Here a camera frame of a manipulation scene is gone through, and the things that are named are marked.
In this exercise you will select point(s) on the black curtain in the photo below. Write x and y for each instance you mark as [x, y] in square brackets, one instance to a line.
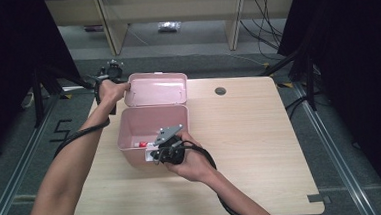
[359, 60]
[9, 65]

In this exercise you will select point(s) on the aluminium floor rail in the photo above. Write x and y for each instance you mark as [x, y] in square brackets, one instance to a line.
[335, 158]
[13, 185]

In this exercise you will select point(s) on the beige wooden desk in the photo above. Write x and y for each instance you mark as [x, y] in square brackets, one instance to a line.
[172, 8]

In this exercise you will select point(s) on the grey tape patch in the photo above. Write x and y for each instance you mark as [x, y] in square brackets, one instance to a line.
[316, 198]

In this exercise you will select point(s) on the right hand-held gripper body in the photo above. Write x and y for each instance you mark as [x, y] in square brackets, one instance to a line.
[171, 148]

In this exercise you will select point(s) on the black metal stand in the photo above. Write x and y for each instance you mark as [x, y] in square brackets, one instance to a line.
[309, 80]
[38, 96]

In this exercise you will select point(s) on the yellow black floor tape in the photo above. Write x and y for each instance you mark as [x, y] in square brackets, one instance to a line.
[287, 85]
[66, 96]

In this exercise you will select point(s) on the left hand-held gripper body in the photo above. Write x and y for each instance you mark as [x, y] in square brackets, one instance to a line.
[113, 72]

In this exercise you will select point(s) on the pink storage box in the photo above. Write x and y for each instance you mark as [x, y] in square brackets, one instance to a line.
[154, 123]

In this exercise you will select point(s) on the red and white ointment tube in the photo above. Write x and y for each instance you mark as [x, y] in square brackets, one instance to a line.
[144, 144]

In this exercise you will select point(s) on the person's right hand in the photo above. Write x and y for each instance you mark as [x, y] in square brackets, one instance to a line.
[193, 164]

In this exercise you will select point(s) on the person's left hand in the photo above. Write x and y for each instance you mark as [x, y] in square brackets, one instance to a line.
[112, 92]

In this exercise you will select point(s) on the silver foil packet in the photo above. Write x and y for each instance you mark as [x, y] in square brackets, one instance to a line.
[169, 26]

